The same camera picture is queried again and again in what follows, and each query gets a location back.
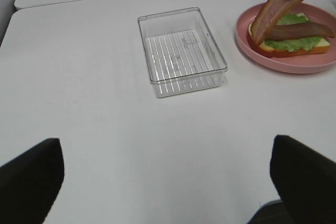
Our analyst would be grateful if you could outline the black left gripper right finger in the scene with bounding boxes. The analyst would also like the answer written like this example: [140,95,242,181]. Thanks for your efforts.
[270,135,335,223]

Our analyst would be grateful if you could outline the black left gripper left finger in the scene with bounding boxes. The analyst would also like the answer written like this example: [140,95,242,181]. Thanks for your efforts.
[1,138,65,223]

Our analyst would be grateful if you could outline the tray bacon strip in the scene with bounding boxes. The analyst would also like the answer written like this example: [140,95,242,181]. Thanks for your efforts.
[250,0,303,45]
[266,22,335,40]

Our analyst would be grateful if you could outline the green lettuce leaf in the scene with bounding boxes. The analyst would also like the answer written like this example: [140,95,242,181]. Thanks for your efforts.
[261,13,325,52]

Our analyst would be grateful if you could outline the square white bread slice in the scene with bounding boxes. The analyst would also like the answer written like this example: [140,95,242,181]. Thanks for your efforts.
[247,24,331,58]

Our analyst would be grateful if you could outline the pink round plate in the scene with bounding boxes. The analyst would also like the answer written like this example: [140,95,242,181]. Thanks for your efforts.
[235,3,335,74]

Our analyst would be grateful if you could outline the left clear plastic tray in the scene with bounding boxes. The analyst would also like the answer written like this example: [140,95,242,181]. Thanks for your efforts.
[138,7,227,98]

